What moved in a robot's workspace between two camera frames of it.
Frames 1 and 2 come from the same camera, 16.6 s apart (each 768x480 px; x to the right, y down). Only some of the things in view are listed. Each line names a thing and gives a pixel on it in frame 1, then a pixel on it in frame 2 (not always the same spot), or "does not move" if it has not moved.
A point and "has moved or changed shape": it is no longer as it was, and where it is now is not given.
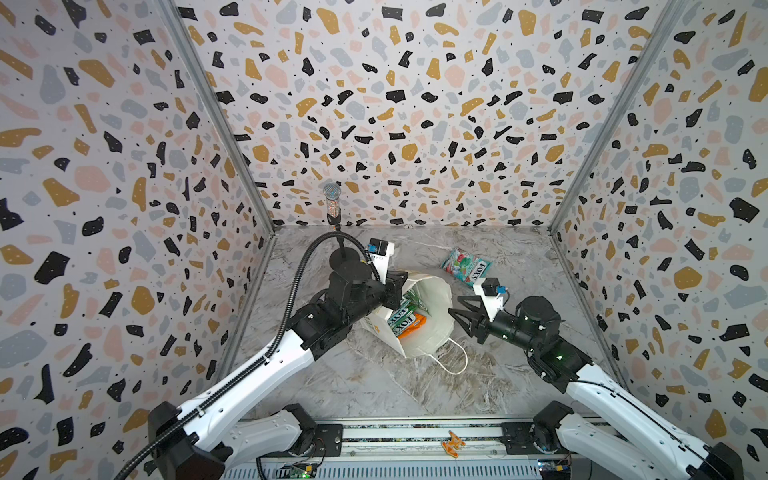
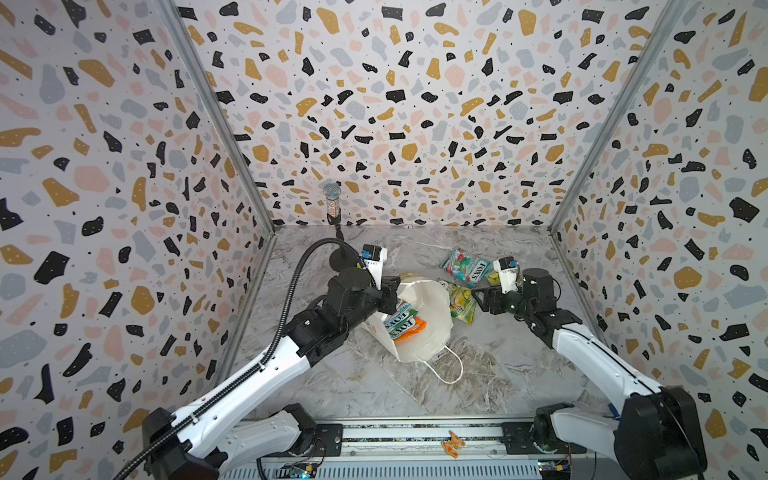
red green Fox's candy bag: (465, 267) does not move
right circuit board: (554, 469) does not move
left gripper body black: (377, 296) does not move
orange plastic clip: (455, 442) does not move
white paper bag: (424, 321) has moved or changed shape
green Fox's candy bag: (411, 304) has moved or changed shape
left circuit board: (300, 470) does not move
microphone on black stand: (341, 258) does not move
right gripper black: (480, 324) -> (491, 297)
